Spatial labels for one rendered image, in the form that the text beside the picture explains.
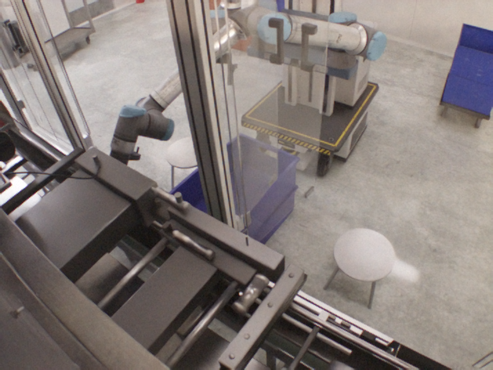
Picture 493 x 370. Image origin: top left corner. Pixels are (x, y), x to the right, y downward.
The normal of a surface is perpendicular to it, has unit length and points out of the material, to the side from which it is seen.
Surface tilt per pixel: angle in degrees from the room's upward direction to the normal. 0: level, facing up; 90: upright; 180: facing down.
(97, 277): 0
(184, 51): 90
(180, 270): 0
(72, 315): 0
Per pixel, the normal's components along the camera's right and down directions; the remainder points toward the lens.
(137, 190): -0.05, -0.70
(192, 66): -0.57, 0.61
